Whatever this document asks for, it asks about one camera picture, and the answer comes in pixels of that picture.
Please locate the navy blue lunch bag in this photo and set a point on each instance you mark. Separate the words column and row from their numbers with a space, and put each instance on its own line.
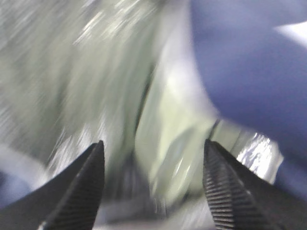
column 153, row 76

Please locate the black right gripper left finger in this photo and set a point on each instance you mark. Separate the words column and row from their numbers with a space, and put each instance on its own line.
column 70, row 201

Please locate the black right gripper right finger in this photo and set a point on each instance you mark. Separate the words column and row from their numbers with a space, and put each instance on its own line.
column 239, row 200

